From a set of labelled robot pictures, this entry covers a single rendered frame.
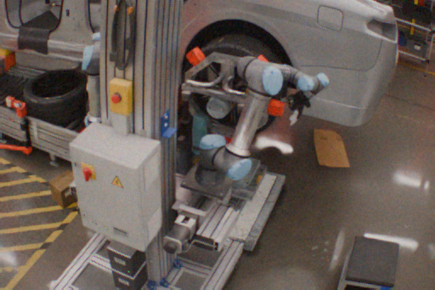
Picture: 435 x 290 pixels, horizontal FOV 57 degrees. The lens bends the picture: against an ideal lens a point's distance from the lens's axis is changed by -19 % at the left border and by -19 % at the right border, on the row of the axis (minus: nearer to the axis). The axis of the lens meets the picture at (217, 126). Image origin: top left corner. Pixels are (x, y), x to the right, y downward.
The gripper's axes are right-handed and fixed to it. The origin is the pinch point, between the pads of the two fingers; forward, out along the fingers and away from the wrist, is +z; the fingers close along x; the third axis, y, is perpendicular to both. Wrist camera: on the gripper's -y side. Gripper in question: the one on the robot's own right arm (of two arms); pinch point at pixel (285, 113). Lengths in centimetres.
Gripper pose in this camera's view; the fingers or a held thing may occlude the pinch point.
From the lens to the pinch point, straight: 270.0
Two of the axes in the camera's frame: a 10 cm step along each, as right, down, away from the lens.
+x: 3.4, 8.5, -4.0
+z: -5.8, 5.2, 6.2
